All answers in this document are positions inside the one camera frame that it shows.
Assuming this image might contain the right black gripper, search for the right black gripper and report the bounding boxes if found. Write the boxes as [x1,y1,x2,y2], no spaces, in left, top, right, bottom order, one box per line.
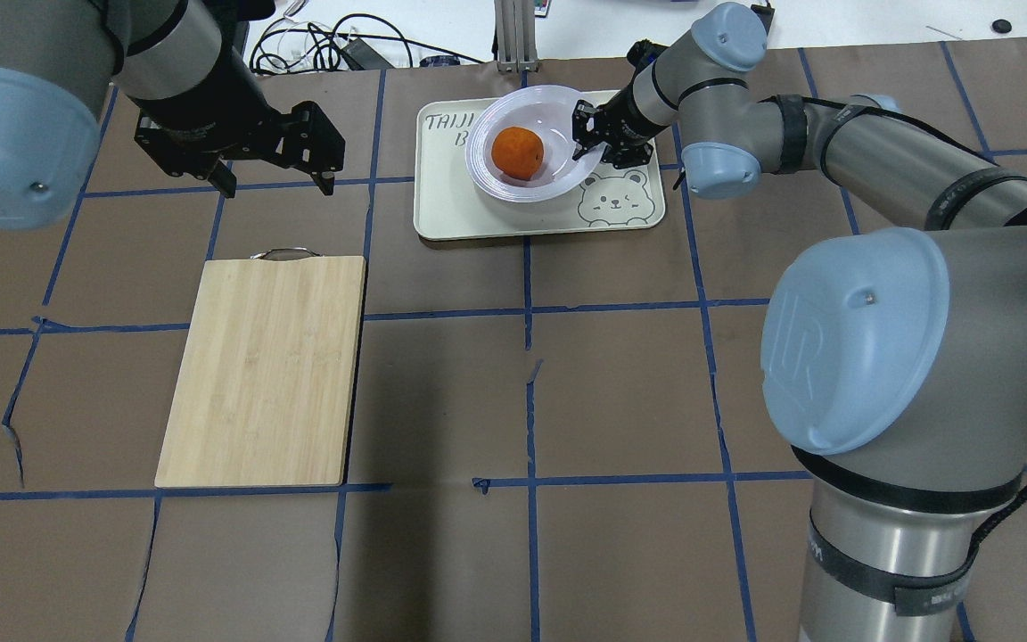
[571,40,668,169]

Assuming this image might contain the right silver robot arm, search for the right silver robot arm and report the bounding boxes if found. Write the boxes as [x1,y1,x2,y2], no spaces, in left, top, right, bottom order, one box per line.
[571,3,1027,641]

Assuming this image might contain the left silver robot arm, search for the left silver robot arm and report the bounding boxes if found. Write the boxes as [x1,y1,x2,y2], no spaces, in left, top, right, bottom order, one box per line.
[0,1,345,230]

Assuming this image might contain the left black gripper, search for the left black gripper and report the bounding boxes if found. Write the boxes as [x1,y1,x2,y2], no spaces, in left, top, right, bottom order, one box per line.
[132,80,346,199]

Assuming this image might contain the white ribbed plate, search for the white ribbed plate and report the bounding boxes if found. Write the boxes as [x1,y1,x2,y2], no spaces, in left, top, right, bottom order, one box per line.
[464,85,598,203]

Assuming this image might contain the orange mandarin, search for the orange mandarin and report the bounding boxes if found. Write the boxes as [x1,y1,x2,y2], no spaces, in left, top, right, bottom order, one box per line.
[490,127,545,180]

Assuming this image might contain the wooden cutting board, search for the wooden cutting board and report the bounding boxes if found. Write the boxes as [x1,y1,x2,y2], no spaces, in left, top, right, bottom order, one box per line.
[154,253,367,490]

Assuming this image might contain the aluminium frame post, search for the aluminium frame post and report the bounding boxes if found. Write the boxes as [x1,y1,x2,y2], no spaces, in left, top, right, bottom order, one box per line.
[493,0,539,73]

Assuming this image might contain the cream bear tray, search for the cream bear tray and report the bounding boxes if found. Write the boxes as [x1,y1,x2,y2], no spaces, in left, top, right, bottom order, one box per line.
[413,90,667,241]

